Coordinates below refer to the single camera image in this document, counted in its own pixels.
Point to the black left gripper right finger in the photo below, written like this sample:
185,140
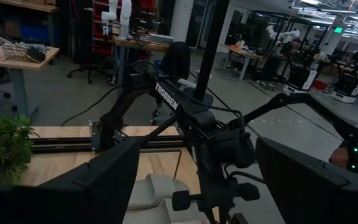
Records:
315,199

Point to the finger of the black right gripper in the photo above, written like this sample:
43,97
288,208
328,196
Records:
224,217
210,217

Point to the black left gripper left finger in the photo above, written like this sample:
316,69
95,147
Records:
73,202

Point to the grey slide sandal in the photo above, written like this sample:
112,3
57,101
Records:
154,189
179,211

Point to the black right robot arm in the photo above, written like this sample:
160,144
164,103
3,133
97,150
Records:
169,99

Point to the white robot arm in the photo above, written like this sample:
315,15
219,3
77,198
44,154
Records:
286,33
125,18

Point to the person's hand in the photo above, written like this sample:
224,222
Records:
340,157

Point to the green artificial plant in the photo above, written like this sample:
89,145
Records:
2,149

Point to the red bin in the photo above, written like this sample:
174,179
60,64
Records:
319,85

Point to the white and black machine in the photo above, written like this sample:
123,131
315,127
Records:
300,77
348,87

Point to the black office chair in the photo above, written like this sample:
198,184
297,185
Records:
176,60

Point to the wooden table with grey legs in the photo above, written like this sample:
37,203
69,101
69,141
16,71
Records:
241,53

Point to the wooden desk with grey leg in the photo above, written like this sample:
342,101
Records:
17,64

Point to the dark office chair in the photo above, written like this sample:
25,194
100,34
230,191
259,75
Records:
87,53

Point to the white pillar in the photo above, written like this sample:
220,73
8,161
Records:
329,43
181,18

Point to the red shelving unit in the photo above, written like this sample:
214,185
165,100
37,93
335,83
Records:
98,43

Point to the silver flat device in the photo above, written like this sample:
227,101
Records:
162,39

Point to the wooden workbench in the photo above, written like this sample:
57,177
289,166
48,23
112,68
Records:
141,46

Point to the green exit sign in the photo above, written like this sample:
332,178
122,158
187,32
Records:
338,30

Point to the blue storage bin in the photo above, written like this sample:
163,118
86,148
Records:
36,33

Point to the black aluminium table frame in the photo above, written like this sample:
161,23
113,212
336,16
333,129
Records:
67,144

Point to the tall black vertical post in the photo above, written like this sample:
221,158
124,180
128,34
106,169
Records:
211,46

